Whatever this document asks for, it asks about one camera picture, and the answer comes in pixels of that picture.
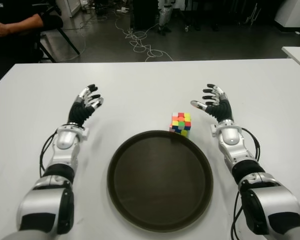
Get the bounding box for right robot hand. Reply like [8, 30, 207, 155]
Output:
[190, 83, 234, 124]

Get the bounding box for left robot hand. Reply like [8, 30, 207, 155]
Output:
[67, 83, 105, 127]

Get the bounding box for multicoloured Rubik's cube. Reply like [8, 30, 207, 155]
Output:
[168, 111, 192, 138]

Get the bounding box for round dark brown plate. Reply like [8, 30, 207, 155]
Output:
[106, 129, 214, 233]

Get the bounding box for black chair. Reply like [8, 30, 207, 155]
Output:
[34, 24, 81, 63]

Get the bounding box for white side table corner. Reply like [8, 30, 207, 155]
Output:
[281, 46, 300, 73]

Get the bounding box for person in black shirt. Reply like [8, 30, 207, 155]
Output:
[0, 0, 65, 63]

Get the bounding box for white storage unit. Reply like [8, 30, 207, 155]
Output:
[55, 0, 82, 18]

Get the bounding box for white humanoid robot legs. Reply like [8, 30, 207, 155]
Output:
[156, 0, 175, 36]

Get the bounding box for white cabinet with black base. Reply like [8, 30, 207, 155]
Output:
[274, 0, 300, 33]

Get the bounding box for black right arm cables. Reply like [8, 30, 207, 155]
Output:
[241, 127, 262, 165]

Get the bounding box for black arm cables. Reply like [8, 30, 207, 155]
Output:
[39, 132, 58, 178]
[241, 127, 262, 165]

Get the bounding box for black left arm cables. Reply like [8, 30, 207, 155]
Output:
[39, 132, 58, 178]

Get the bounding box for white cable on floor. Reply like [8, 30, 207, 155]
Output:
[114, 14, 175, 63]

